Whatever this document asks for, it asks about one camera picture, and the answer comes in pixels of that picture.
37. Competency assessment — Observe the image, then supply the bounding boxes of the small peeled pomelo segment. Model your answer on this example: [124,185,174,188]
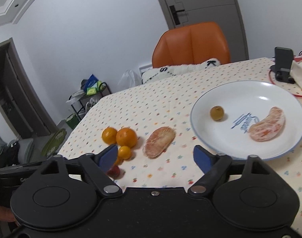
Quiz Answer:
[143,126,176,158]

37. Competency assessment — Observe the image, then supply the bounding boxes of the red cable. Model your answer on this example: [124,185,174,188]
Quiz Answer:
[268,68,302,98]

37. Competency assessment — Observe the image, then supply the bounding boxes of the green packets on shelf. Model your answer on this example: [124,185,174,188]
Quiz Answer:
[86,81,103,96]

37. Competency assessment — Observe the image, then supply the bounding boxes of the person's left hand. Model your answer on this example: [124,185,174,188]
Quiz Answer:
[0,206,16,222]

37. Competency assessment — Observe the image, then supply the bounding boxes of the brown-green round fruit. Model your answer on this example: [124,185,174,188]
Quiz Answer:
[210,106,225,121]

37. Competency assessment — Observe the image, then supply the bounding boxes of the green paper bag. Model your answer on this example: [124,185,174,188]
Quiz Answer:
[65,114,80,130]

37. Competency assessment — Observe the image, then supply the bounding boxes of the grey door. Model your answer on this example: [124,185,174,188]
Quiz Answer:
[158,0,249,62]

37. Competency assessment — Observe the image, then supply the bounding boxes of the large orange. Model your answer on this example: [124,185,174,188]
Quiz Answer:
[101,127,118,145]
[116,128,138,148]

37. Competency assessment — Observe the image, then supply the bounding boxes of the orange leather chair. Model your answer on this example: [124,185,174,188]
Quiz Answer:
[151,22,231,68]

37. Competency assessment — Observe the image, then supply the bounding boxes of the blue package on shelf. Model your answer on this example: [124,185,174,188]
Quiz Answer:
[83,74,98,92]

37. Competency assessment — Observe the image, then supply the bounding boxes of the floral white tablecloth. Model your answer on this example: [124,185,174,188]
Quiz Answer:
[59,58,302,235]

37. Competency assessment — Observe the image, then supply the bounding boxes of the large peeled pomelo segment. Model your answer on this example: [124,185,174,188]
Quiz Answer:
[248,106,286,142]

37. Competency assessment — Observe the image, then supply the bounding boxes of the black door handle lock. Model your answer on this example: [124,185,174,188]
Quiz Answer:
[169,5,185,26]

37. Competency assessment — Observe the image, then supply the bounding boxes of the tall clear plastic bag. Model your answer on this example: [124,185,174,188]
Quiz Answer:
[118,70,142,89]

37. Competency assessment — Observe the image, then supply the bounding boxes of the black metal shelf rack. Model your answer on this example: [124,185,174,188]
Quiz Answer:
[67,81,111,120]

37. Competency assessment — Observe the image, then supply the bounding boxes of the white black-lettered cushion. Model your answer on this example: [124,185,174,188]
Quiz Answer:
[142,58,221,84]

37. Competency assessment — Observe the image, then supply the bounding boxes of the white blue-rimmed plate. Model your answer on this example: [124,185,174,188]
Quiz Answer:
[190,81,302,160]

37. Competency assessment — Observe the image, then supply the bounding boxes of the black phone stand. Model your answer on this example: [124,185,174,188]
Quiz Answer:
[270,47,295,84]

